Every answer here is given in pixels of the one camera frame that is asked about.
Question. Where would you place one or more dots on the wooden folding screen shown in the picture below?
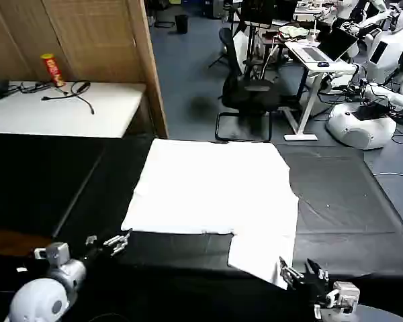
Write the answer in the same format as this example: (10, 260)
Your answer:
(97, 40)

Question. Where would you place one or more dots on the pale crumpled cloth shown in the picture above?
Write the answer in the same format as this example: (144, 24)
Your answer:
(292, 32)

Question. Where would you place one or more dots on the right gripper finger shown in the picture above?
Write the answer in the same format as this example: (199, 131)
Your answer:
(290, 273)
(319, 272)

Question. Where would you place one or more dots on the small black table cloth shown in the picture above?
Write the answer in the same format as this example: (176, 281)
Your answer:
(30, 174)

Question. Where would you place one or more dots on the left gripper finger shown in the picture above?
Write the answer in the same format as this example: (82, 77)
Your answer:
(118, 243)
(91, 239)

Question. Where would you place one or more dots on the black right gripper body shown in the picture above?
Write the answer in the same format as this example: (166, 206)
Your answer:
(312, 290)

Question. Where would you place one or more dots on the paper cup with straw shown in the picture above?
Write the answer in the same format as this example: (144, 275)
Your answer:
(313, 36)

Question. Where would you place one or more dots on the white side table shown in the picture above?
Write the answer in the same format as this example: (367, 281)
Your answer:
(53, 114)

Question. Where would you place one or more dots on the open silver laptop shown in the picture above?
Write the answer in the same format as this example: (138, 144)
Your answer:
(337, 43)

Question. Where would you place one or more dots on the black office chair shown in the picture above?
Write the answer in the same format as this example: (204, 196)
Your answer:
(252, 95)

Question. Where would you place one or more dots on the white printed t-shirt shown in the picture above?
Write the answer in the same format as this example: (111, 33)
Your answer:
(211, 188)

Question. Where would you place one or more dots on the black trash bin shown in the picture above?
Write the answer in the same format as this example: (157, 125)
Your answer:
(181, 24)

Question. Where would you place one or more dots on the red chips can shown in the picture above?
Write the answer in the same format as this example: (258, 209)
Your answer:
(53, 70)

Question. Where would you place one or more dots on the white standing desk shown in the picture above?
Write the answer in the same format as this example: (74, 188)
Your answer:
(322, 68)

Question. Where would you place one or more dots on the white humanoid robot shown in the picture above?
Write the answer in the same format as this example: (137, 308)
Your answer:
(362, 127)
(347, 8)

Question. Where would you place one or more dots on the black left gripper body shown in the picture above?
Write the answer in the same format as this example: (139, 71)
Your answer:
(93, 256)

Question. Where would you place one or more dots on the black monitor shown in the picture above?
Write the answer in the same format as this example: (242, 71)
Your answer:
(257, 11)

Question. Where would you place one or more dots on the large black table cloth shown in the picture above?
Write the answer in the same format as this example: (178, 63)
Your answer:
(339, 188)

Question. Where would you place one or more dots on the blue computer mouse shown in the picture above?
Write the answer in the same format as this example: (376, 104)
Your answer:
(322, 64)

